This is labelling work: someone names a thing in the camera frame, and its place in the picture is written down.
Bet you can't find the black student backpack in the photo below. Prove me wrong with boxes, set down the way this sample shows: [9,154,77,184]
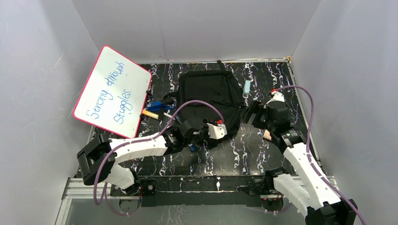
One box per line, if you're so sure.
[163,60,245,136]

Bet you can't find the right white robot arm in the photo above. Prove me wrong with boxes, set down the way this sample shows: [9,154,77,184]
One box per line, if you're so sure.
[244,100,357,225]

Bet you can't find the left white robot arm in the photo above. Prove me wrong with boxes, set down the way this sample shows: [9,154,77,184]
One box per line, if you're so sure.
[77,117,227,195]

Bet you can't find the beige snap wallet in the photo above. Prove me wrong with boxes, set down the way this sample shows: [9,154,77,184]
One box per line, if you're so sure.
[263,130,272,141]

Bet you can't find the white stick pen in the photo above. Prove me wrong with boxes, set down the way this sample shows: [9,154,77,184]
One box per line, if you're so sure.
[163,112,173,119]

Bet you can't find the light blue eraser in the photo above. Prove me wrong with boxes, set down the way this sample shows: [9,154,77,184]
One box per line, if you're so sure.
[242,80,251,99]

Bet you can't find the blue stapler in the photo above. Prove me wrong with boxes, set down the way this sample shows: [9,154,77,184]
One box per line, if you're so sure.
[145,99,176,112]

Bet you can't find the beige glue stick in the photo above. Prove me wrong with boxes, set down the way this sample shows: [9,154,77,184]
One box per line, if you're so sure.
[142,109,159,120]

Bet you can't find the pink-framed whiteboard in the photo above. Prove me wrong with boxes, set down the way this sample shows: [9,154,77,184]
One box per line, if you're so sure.
[73,45,152,138]

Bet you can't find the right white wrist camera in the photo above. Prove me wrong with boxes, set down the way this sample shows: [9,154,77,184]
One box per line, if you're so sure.
[267,89,285,104]

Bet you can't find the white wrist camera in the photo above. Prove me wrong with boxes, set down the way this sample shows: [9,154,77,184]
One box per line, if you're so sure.
[207,123,227,140]
[267,89,285,104]

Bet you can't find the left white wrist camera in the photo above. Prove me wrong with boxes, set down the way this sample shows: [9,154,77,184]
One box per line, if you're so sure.
[207,123,227,140]

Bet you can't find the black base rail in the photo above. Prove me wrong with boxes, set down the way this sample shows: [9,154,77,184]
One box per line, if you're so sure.
[110,175,284,213]

